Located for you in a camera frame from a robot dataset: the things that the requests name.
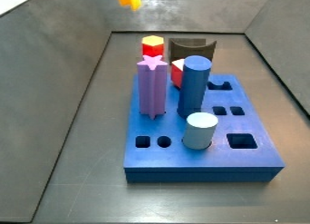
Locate black curved fixture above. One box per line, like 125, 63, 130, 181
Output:
169, 38, 217, 62

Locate blue peg board base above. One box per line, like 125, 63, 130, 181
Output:
124, 74, 285, 182

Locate tall blue cylinder peg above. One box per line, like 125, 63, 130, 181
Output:
177, 55, 213, 118

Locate light blue cylinder peg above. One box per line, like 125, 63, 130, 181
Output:
184, 112, 218, 150

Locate purple star peg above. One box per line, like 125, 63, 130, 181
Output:
137, 55, 169, 120

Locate short red peg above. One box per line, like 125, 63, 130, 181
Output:
172, 59, 185, 88

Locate tall red hexagonal peg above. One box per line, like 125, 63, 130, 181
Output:
142, 35, 165, 56

